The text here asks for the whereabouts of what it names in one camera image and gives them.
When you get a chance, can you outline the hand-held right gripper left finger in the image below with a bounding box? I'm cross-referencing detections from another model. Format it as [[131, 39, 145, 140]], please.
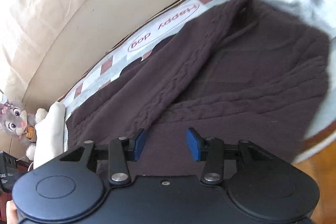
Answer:
[[59, 128, 146, 187]]

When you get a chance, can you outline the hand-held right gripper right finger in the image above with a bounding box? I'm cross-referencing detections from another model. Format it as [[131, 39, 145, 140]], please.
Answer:
[[185, 127, 273, 186]]

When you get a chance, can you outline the dark brown knit sweater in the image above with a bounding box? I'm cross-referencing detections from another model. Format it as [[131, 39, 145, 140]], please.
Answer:
[[65, 0, 331, 164]]

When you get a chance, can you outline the person's left hand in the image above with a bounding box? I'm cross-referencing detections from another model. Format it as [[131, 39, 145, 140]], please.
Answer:
[[6, 200, 19, 224]]

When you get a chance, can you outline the grey plush rabbit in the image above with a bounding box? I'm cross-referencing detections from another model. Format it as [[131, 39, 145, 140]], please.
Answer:
[[0, 100, 49, 161]]

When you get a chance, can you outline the white folded cloth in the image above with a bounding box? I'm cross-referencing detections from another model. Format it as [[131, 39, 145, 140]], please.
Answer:
[[33, 101, 66, 169]]

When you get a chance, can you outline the printed checkered mat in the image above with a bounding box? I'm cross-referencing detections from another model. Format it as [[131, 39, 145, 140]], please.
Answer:
[[56, 0, 336, 164]]

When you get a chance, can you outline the beige bed frame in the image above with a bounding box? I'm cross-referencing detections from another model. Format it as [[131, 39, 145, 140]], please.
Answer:
[[21, 0, 222, 109]]

